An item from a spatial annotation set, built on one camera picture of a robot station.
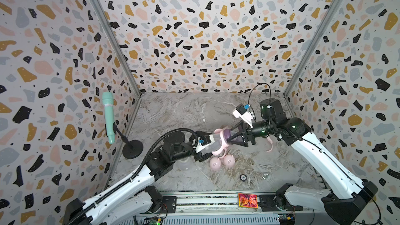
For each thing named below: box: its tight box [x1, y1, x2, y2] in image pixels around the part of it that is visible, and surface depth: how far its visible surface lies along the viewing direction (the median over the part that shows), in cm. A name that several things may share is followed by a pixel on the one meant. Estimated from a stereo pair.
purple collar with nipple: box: [222, 127, 232, 144], surface depth 61 cm
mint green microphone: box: [102, 91, 116, 145], surface depth 70 cm
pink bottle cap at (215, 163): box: [209, 156, 222, 170], surface depth 85 cm
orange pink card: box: [238, 192, 259, 209], surface depth 76 cm
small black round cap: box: [239, 173, 247, 182], surface depth 85 cm
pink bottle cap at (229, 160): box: [222, 154, 236, 168], surface depth 87 cm
